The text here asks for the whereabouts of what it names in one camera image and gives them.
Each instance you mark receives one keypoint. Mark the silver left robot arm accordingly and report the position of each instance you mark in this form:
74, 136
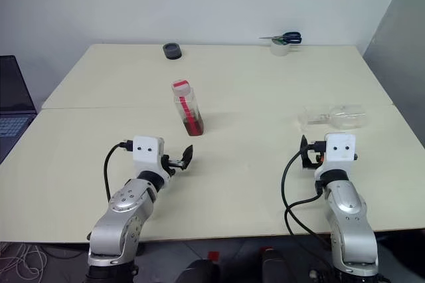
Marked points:
124, 210

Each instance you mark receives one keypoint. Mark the dark rounded shape red-tipped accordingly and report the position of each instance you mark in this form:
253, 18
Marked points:
277, 266
199, 271

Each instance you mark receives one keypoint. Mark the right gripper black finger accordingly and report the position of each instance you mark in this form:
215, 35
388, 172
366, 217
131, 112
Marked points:
304, 148

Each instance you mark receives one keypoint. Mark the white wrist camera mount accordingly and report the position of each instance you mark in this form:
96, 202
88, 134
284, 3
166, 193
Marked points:
147, 155
340, 153

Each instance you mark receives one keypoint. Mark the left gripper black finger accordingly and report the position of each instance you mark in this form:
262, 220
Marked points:
188, 156

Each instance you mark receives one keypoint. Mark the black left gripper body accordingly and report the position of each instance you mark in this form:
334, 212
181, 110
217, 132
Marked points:
166, 165

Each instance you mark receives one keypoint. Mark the clear plastic bottle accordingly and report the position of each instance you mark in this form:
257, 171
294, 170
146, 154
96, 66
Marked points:
191, 113

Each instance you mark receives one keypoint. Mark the white tape roll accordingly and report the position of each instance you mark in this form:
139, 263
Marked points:
280, 48

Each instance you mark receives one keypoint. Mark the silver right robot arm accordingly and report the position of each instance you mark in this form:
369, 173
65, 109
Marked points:
348, 216

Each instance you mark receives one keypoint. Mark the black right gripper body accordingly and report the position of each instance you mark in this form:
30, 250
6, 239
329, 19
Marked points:
307, 165

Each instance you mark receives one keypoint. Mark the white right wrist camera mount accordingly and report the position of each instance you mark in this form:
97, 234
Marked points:
340, 153

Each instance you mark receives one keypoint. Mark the black round cap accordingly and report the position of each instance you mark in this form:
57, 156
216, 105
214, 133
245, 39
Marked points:
172, 51

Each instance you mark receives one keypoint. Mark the dark laptop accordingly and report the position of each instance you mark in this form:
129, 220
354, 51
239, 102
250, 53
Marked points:
13, 97

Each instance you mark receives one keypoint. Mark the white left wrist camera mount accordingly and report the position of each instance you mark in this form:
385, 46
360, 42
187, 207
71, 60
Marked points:
147, 155

